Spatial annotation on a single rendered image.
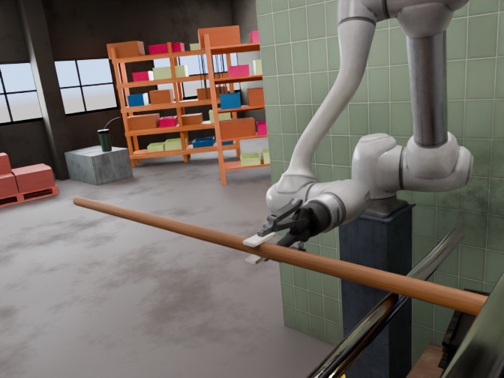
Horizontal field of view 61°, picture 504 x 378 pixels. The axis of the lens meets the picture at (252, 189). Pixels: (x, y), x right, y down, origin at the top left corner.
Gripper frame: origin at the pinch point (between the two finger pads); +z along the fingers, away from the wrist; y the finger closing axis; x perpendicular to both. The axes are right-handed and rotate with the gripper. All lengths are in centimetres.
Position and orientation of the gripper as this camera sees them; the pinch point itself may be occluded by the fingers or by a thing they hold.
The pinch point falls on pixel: (260, 247)
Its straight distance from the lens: 88.1
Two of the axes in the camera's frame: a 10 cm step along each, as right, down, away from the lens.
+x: -7.4, -1.1, 6.7
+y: 1.0, 9.6, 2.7
